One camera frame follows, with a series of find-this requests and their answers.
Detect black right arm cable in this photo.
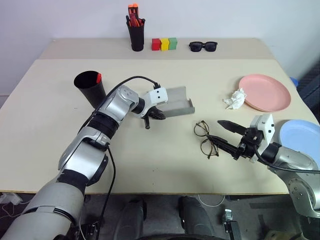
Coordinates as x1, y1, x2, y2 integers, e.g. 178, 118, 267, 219
251, 146, 320, 174

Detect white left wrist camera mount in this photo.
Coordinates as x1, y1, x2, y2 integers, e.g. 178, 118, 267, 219
133, 86, 169, 119

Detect pink plastic plate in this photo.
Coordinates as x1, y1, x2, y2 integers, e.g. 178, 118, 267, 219
238, 73, 292, 113

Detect white tissue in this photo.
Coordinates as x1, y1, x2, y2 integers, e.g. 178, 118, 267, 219
222, 87, 248, 110

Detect dark ribbed chair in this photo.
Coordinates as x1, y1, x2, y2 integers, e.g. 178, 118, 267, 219
298, 63, 320, 118

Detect dark rounded shape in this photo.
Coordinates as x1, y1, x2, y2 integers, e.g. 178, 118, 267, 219
177, 196, 213, 237
117, 197, 148, 240

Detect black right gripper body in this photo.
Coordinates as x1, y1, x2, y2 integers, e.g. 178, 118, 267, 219
235, 128, 265, 160

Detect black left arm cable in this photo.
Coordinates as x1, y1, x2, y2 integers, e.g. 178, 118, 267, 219
81, 75, 161, 240

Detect small black floor device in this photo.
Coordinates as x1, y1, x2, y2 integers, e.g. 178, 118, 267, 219
221, 208, 235, 226

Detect white floor cable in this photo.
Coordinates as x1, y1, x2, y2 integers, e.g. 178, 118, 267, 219
197, 194, 226, 207

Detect narrow black pen holder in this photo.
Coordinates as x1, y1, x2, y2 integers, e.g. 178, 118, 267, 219
127, 23, 146, 52

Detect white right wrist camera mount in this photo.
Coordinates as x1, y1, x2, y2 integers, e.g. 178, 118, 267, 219
249, 113, 276, 163

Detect wide black pen cup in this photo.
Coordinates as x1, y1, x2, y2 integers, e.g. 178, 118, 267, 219
73, 70, 107, 110

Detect black floor pedal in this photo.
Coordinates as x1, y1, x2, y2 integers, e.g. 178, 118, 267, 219
228, 221, 242, 240

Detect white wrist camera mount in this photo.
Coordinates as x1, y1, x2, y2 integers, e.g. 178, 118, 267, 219
249, 113, 276, 163
133, 86, 169, 119

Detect light blue plastic plate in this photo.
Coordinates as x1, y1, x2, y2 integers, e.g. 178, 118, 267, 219
279, 119, 320, 161

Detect tortoiseshell round eyeglasses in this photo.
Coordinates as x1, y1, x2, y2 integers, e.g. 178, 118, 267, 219
193, 120, 220, 160

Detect yellow cube block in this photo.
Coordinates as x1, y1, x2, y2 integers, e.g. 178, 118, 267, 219
159, 37, 170, 52

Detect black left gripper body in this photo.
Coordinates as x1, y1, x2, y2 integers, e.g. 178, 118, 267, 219
144, 105, 159, 120

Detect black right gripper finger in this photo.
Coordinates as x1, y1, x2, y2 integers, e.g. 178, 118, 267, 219
216, 120, 247, 137
208, 136, 240, 161

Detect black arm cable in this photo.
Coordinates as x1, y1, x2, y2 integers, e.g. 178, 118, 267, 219
251, 146, 320, 174
81, 75, 161, 240

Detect black sunglasses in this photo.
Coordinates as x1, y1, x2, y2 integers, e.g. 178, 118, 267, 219
188, 41, 219, 53

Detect white power strip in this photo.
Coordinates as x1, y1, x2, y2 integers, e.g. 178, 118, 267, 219
0, 192, 23, 206

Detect dark grey glasses case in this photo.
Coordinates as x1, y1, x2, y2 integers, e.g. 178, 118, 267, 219
159, 85, 196, 118

